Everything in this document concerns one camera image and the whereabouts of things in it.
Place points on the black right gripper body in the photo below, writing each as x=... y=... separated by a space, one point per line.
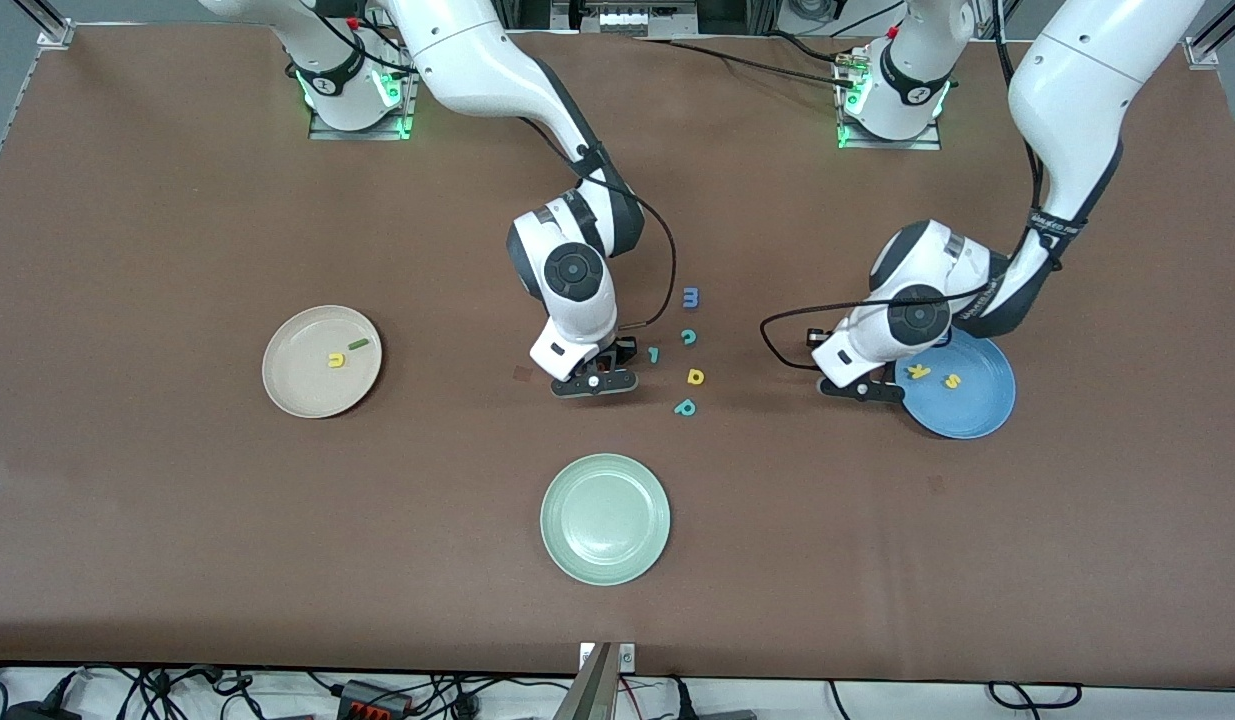
x=620 y=351

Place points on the yellow letter k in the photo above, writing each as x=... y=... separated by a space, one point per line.
x=919 y=372

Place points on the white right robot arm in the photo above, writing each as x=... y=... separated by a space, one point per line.
x=477 y=60

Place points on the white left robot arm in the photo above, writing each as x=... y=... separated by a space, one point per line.
x=1077 y=100

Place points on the teal letter p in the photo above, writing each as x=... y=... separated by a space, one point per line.
x=679 y=410

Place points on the blue plate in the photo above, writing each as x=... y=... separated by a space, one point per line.
x=967 y=410

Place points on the pale green plate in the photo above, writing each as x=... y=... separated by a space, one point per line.
x=605 y=519

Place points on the beige brown plate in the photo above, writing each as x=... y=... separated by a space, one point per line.
x=307 y=390

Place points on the grey control box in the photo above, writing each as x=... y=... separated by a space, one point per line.
x=637 y=18

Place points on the black orange power strip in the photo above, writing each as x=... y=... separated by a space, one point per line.
x=372 y=698

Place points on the brown table cover mat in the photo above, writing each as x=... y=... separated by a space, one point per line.
x=177 y=200

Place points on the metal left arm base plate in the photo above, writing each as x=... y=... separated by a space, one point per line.
x=892 y=144

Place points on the white mounting bracket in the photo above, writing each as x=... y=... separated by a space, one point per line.
x=627 y=657

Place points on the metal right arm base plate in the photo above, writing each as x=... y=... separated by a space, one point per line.
x=362 y=134

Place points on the aluminium profile post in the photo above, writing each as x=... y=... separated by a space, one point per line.
x=592 y=690

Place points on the aluminium frame corner profile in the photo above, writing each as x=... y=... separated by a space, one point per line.
x=55 y=38
x=1205 y=52

